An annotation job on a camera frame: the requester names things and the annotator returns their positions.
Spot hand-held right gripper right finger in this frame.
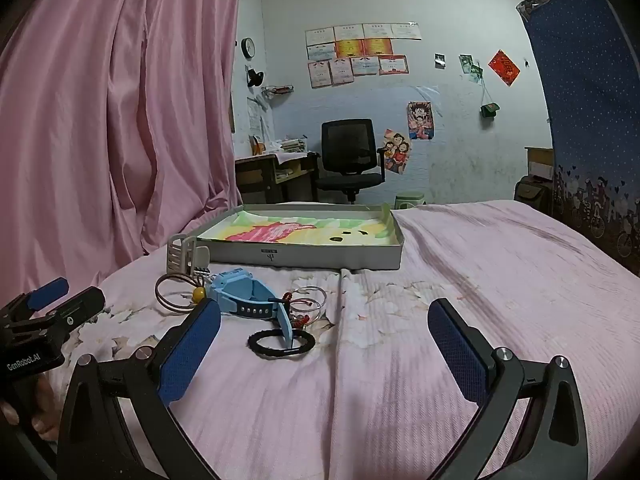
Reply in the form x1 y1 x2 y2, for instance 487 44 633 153
427 298 589 480

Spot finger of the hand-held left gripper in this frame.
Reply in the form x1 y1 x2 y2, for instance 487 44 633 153
0 277 70 323
45 286 106 334

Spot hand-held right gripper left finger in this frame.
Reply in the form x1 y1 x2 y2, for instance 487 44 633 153
56 300 222 480

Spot blue wrist watch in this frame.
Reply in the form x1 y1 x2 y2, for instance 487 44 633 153
207 269 296 346

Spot black hair tie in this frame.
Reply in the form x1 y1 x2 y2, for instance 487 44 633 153
247 329 316 361

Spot beige hair clip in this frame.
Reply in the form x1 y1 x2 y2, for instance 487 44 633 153
166 234 211 276

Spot red string bracelet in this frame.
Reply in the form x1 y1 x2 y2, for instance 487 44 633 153
281 290 316 333

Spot thin silver bangle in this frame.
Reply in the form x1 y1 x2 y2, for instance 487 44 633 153
290 287 325 312
294 286 327 311

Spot grey tray with colourful drawing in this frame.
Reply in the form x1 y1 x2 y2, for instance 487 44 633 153
192 202 405 272

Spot person's left hand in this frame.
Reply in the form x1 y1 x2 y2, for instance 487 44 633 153
29 372 65 443

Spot pink floral bedsheet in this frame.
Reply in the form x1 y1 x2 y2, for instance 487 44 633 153
50 200 640 480

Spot pink curtain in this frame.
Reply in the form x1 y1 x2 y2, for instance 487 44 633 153
0 0 244 303

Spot dark bag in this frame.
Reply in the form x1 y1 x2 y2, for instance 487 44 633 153
515 175 553 208

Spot dark wooden desk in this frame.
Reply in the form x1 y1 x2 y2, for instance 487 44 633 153
234 151 321 206

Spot cardboard box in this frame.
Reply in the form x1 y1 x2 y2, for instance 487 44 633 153
524 146 555 181

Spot black office chair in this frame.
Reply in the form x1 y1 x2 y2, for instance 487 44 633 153
315 119 387 205

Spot blue printed curtain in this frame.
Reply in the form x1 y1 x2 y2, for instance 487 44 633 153
516 0 640 277

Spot cartoon family wall poster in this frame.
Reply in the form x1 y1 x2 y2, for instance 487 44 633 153
382 129 412 176

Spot cartoon fighter wall poster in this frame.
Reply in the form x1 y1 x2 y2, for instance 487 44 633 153
407 101 435 141

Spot white wall papers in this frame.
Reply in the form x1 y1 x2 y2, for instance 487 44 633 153
247 95 275 141

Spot red diamond wall poster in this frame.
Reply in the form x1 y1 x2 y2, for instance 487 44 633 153
488 50 521 87

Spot group of wall certificates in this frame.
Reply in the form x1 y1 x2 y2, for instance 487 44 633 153
305 23 423 90

